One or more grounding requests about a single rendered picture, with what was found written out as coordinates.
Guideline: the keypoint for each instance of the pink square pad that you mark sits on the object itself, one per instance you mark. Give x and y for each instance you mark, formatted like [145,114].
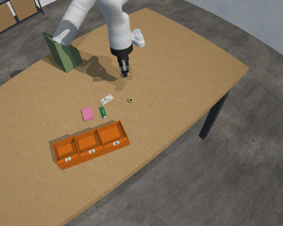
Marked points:
[87,114]

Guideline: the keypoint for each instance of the orange three-compartment bin rack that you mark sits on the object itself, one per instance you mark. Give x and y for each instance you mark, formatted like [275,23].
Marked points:
[89,145]

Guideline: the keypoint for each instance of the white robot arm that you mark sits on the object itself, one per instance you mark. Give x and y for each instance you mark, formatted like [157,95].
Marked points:
[118,23]

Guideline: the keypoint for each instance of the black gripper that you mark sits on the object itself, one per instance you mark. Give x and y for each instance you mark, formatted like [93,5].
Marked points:
[123,59]

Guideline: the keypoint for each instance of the white domino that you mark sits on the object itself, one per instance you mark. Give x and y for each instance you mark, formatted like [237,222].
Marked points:
[106,99]

